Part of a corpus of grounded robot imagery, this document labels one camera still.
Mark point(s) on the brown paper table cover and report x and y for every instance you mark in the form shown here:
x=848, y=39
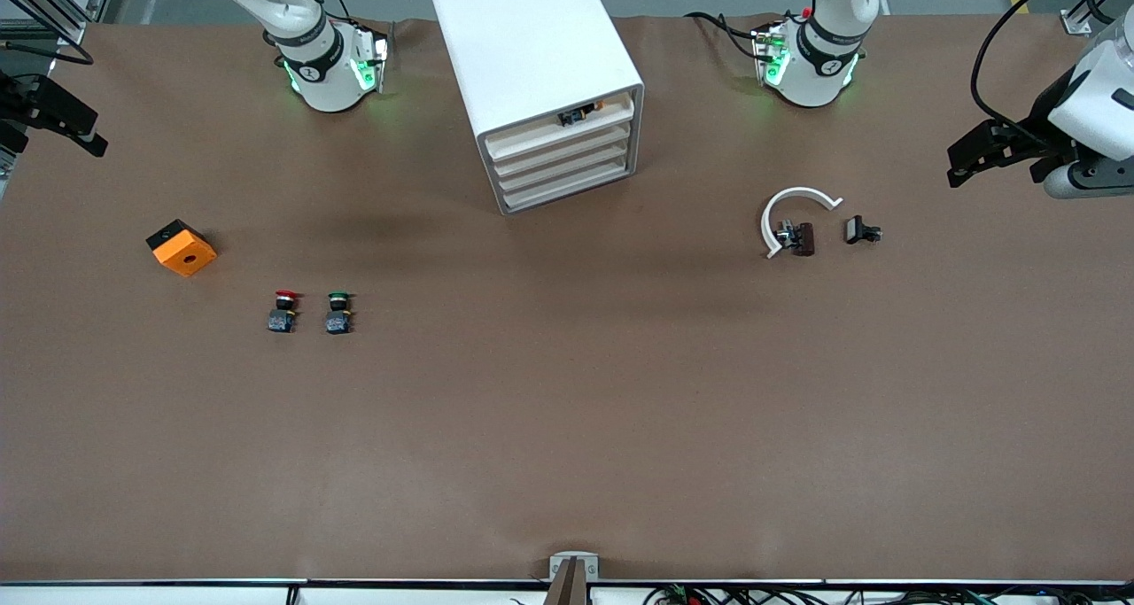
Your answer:
x=567, y=410

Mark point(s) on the green push button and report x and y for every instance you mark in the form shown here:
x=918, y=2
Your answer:
x=337, y=321

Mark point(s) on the white drawer cabinet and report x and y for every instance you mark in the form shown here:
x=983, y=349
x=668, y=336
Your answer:
x=532, y=47

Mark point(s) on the orange black button box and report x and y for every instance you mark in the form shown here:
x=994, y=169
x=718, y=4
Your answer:
x=184, y=252

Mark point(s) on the brown upright post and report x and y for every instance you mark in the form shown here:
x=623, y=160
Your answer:
x=569, y=587

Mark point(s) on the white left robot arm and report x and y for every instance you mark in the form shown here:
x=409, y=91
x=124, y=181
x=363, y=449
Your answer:
x=811, y=82

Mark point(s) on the aluminium frame profile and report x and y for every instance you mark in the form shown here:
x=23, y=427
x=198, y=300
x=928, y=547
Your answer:
x=49, y=3
x=1076, y=22

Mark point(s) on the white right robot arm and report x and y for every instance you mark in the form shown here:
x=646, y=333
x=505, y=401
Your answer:
x=323, y=82

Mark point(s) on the white plastic drawer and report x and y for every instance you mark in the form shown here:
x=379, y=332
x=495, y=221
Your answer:
x=558, y=169
x=558, y=189
x=558, y=151
x=532, y=143

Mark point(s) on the white curved plastic part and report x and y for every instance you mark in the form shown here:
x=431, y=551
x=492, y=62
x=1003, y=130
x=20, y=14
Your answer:
x=797, y=194

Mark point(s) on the small black yellow switch component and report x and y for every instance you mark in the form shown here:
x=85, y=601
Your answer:
x=576, y=116

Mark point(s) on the grey metal bracket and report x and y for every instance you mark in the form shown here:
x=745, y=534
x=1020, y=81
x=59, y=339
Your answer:
x=574, y=559

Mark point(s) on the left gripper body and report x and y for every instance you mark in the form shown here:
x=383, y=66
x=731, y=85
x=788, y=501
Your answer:
x=1042, y=119

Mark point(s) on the red push button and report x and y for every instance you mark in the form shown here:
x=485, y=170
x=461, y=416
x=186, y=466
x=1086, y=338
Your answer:
x=283, y=320

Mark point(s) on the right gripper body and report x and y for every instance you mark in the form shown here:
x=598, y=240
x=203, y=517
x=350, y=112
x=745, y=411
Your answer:
x=18, y=102

